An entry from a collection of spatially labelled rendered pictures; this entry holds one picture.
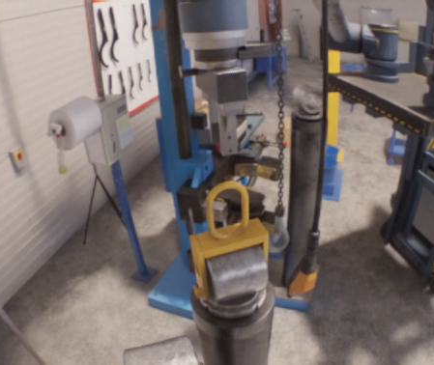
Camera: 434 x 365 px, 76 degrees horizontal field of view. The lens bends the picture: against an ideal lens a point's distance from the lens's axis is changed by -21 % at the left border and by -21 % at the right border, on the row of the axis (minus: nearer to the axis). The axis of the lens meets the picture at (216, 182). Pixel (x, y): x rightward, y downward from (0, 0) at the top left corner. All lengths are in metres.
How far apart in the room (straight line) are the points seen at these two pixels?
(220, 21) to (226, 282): 0.50
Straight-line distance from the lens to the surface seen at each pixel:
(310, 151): 1.93
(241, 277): 0.72
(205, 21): 0.51
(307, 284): 1.39
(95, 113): 2.05
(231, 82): 0.51
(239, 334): 0.83
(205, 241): 0.71
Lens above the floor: 2.13
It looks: 31 degrees down
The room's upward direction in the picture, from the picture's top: 5 degrees counter-clockwise
